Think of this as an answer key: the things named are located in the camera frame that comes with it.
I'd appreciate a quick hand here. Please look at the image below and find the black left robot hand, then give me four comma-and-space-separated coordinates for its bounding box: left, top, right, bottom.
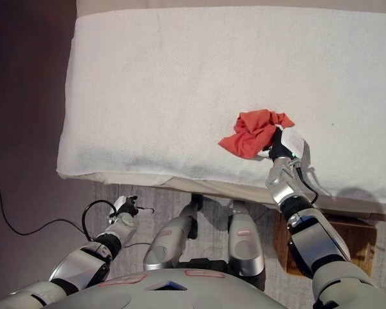
108, 194, 139, 225

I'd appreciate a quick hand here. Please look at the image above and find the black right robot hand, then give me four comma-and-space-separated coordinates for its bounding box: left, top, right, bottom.
259, 126, 310, 162

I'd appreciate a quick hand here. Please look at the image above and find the red cloth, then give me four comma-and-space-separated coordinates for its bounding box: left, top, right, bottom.
217, 109, 296, 160

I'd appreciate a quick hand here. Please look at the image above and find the woven wicker basket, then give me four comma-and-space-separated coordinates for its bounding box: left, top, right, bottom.
272, 210, 378, 278

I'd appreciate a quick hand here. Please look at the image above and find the grey area rug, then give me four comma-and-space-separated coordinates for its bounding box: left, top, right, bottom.
83, 182, 376, 309

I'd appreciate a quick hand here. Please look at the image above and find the grey robot torso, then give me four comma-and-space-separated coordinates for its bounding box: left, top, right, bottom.
51, 268, 313, 309

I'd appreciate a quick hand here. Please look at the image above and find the silver right robot leg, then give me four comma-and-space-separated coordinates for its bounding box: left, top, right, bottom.
226, 199, 266, 292

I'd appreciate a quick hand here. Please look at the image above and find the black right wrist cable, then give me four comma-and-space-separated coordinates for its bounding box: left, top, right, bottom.
291, 160, 320, 206

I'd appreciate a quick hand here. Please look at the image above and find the thin black floor cable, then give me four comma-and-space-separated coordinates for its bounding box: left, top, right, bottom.
0, 173, 85, 236

